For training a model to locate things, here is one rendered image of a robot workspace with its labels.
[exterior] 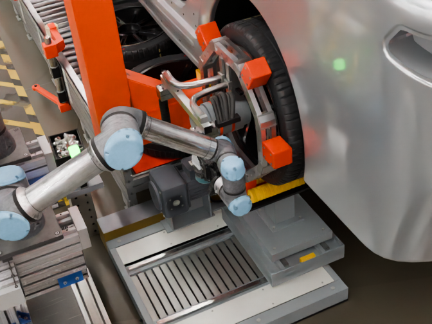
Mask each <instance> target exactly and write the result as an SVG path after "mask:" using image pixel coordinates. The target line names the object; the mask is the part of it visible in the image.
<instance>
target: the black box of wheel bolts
mask: <svg viewBox="0 0 432 324"><path fill-rule="evenodd" d="M48 139H49V143H50V145H51V149H52V152H53V156H54V159H55V162H56V166H57V167H59V166H60V165H62V164H64V163H65V162H66V161H68V160H70V159H71V155H70V153H69V149H68V148H69V147H71V146H73V145H78V147H79V149H80V152H81V151H83V150H85V149H86V148H85V146H84V143H83V141H82V138H81V135H80V133H79V131H78V129H73V130H69V131H66V132H61V133H58V134H54V135H51V136H48Z"/></svg>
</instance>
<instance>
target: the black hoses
mask: <svg viewBox="0 0 432 324"><path fill-rule="evenodd" d="M235 91H236V92H237V93H238V94H239V95H243V94H244V92H243V91H242V90H241V89H240V88H239V87H238V88H235ZM209 100H210V102H211V104H212V106H213V110H214V113H215V117H216V120H215V126H216V127H217V128H218V129H219V128H222V127H225V126H228V125H231V124H233V123H237V122H240V121H241V119H240V116H239V114H238V113H236V114H235V95H234V94H233V93H232V92H231V91H228V92H226V93H225V92H219V93H218V94H217V95H216V96H212V98H210V99H209Z"/></svg>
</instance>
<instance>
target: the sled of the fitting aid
mask: <svg viewBox="0 0 432 324"><path fill-rule="evenodd" d="M221 210H222V219H223V221H224V222H225V223H226V224H227V226H228V228H229V229H230V230H231V231H232V233H233V234H234V236H235V237H236V238H237V240H238V241H239V242H240V244H241V245H242V247H243V248H244V249H245V250H246V252H247V253H248V255H249V256H250V257H251V259H252V260H253V261H254V263H255V264H256V266H257V267H258V268H259V270H260V271H261V272H262V274H263V275H264V276H265V278H266V279H267V281H268V282H269V283H270V284H271V286H272V287H274V286H276V285H279V284H282V283H284V282H286V281H288V280H291V279H293V278H296V277H298V276H300V275H303V274H305V273H308V272H310V271H313V270H315V269H317V268H319V267H322V266H325V265H327V264H329V263H331V262H334V261H336V260H339V259H340V258H343V257H344V254H345V245H344V243H342V241H340V240H339V239H338V237H337V236H336V235H335V234H334V233H333V232H332V238H331V239H328V240H326V241H324V242H321V243H319V244H316V245H314V246H312V247H309V248H307V249H304V250H302V251H299V252H297V253H295V254H292V255H289V256H287V257H285V258H282V259H280V260H277V261H275V262H272V261H271V260H270V259H269V258H268V256H267V255H266V254H265V253H264V251H263V250H262V248H261V247H260V246H259V245H258V243H257V242H256V240H255V239H254V238H253V237H252V235H251V234H250V232H249V231H248V230H247V229H246V227H245V226H244V225H243V223H242V222H241V221H240V219H239V218H238V217H237V216H236V215H234V214H233V213H232V212H231V211H229V210H228V207H227V206H226V205H225V206H223V207H221Z"/></svg>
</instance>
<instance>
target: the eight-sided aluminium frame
mask: <svg viewBox="0 0 432 324"><path fill-rule="evenodd" d="M232 54H233V55H234V56H236V57H234V56H233V55H232ZM219 56H221V57H222V59H223V60H224V61H225V62H226V63H228V64H229V66H230V67H231V68H232V69H233V70H234V71H235V72H236V74H237V76H238V79H239V81H240V84H241V86H242V88H243V91H244V94H245V96H246V99H247V102H248V104H249V106H250V109H251V112H252V113H253V117H254V119H255V124H256V139H257V150H258V165H257V166H255V165H254V164H253V163H252V161H251V160H250V159H249V158H248V157H247V156H246V155H245V153H244V152H243V151H242V150H241V149H240V148H239V146H238V145H237V143H236V141H235V139H234V137H233V134H232V132H229V133H227V134H225V135H226V137H227V138H229V139H230V140H231V142H232V144H233V145H234V147H235V151H236V153H237V156H238V157H239V158H241V159H242V160H243V162H244V166H245V170H246V168H247V170H246V171H245V177H246V182H247V183H249V182H251V181H254V180H257V179H260V178H262V177H263V176H265V175H266V174H268V173H270V172H272V171H274V170H276V169H274V168H273V167H272V166H271V165H270V164H269V163H268V162H267V161H266V160H265V159H264V158H263V153H262V142H263V141H266V129H267V140H269V139H271V138H275V137H276V119H275V114H274V111H273V110H272V108H271V106H270V104H269V100H268V99H267V96H266V93H265V91H264V88H263V86H260V87H256V88H254V89H255V92H256V95H257V97H258V100H259V102H260V105H261V107H262V110H263V112H261V110H260V108H259V106H258V103H257V100H256V98H255V95H254V93H253V90H252V89H250V90H248V89H247V87H246V85H245V83H244V81H243V79H242V77H241V75H240V74H241V71H242V69H243V67H244V64H245V63H246V62H247V61H250V60H251V58H250V57H249V56H247V55H246V54H245V53H244V52H243V51H242V50H241V49H240V48H238V47H237V46H236V45H235V44H234V43H233V42H232V41H231V40H230V38H227V36H223V37H219V38H216V39H212V40H211V41H210V42H209V44H208V45H207V47H206V49H205V50H204V51H203V53H202V55H201V56H200V57H199V68H200V74H201V79H204V78H208V69H209V70H210V77H213V76H215V75H217V61H218V59H219ZM218 93H219V91H217V92H216V93H213V94H212V96H216V95H217V94H218ZM212 96H210V94H209V95H208V96H205V97H203V99H202V100H203V103H204V102H208V101H210V100H209V99H210V98H212Z"/></svg>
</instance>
